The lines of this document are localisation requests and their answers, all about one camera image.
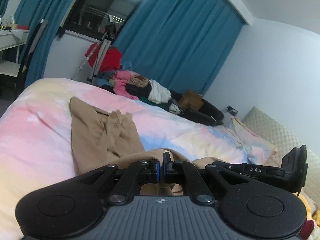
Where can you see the black garment in pile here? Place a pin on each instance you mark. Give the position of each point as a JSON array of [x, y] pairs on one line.
[[134, 92]]

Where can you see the yellow plush toy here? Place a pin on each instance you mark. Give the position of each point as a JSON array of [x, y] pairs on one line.
[[310, 228]]

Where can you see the pink garment in pile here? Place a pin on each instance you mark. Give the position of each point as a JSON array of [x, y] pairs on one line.
[[121, 78]]

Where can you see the blue curtain right panel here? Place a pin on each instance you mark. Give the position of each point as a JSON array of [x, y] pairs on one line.
[[181, 44]]

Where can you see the red garment on rack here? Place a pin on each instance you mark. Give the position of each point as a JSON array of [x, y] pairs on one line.
[[111, 60]]

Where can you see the black sofa chair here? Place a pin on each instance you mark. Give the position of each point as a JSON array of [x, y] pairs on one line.
[[207, 115]]

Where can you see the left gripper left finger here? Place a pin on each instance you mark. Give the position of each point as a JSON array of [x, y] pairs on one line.
[[132, 179]]

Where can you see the tan beige garment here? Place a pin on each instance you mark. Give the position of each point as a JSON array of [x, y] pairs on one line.
[[99, 138]]

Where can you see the pastel pillow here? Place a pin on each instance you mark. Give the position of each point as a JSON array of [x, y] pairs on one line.
[[260, 149]]

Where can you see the brown paper bag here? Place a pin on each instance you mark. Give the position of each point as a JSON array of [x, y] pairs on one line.
[[190, 100]]

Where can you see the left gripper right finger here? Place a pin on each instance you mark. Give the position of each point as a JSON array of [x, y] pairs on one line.
[[187, 175]]

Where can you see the blue curtain panel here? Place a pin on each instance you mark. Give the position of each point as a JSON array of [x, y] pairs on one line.
[[181, 44], [30, 13]]

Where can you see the blue curtain left panel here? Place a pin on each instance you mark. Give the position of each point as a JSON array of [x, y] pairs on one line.
[[30, 13]]

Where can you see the white garment in pile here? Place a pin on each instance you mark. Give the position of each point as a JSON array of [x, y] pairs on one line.
[[158, 93]]

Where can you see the white desk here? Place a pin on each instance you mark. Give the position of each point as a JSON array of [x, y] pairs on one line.
[[11, 42]]

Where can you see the dark window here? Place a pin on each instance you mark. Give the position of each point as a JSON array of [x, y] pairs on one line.
[[91, 17]]

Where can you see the wall power outlet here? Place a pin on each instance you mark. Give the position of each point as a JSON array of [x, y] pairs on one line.
[[232, 111]]

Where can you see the pastel tie-dye bed sheet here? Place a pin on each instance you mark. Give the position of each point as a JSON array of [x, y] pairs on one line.
[[58, 128]]

